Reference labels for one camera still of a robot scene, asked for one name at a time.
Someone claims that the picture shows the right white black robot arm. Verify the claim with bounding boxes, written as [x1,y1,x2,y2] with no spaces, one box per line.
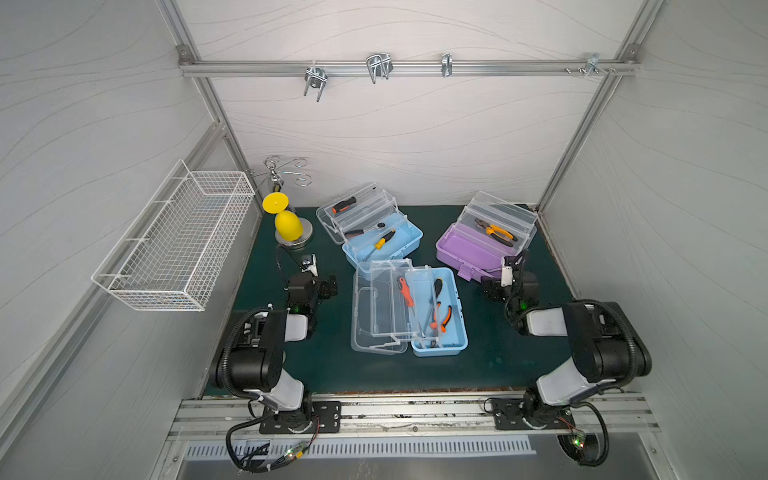
[481,272,652,416]

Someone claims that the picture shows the base cable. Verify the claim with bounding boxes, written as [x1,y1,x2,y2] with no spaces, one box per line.
[225,413,319,474]
[556,400,611,468]

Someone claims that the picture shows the white wire basket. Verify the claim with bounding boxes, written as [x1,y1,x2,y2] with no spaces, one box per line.
[91,160,255,312]

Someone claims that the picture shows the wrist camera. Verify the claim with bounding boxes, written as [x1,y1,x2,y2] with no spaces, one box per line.
[500,253,524,287]
[300,254,319,277]

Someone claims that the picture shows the orange black pliers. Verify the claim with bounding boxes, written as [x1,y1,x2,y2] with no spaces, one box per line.
[475,218,517,247]

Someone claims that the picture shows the purple clear toolbox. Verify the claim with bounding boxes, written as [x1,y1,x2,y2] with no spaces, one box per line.
[436,191,538,282]

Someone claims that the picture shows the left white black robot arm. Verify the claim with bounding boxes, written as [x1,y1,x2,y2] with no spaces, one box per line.
[208,272,338,418]

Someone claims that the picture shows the small metal clamp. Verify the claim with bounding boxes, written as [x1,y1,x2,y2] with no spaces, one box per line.
[441,53,453,78]

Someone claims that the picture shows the right base cable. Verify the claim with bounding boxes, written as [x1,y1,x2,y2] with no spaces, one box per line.
[556,400,611,468]

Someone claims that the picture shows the orange handled pliers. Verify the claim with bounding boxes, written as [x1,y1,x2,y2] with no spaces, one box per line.
[429,302,453,334]

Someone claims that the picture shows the metal hook clamp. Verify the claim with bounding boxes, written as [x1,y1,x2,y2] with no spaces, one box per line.
[303,66,328,102]
[365,52,393,84]

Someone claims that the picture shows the middle metal hook clamp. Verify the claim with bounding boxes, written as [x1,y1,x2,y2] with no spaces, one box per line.
[365,52,393,84]

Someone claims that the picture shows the blue clear toolbox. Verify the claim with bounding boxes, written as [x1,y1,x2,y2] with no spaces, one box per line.
[316,182,423,267]
[351,259,469,358]

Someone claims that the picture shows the wire hook rack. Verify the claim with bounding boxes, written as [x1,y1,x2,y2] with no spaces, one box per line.
[250,155,313,193]

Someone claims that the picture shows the aluminium crossbar rail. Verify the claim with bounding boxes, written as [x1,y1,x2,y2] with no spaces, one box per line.
[180,59,641,78]

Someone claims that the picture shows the orange black screwdriver in lid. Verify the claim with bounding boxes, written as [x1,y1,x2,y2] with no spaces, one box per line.
[330,190,378,215]

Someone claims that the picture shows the right metal bracket hook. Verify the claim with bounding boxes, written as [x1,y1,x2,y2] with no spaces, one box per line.
[564,54,618,78]

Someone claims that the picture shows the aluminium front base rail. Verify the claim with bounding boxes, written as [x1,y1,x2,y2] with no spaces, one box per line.
[167,390,661,441]

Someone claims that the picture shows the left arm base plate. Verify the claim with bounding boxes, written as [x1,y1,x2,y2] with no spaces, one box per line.
[259,401,342,435]

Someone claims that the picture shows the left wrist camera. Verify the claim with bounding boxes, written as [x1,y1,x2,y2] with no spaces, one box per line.
[300,254,319,277]

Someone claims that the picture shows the yellow handled screwdriver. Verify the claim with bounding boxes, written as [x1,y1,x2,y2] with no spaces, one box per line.
[363,229,396,262]

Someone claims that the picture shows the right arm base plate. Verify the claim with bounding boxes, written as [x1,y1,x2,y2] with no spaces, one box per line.
[487,397,575,431]

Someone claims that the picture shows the left metal hook clamp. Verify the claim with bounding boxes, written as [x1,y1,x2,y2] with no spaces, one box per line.
[303,66,328,102]

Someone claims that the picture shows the left base cable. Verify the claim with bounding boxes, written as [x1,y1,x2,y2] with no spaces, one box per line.
[225,413,319,474]

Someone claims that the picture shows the yellow cone on metal stand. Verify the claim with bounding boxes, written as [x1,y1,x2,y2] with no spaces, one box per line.
[262,192,313,249]

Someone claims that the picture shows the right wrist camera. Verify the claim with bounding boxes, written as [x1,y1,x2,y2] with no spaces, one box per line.
[500,253,524,287]

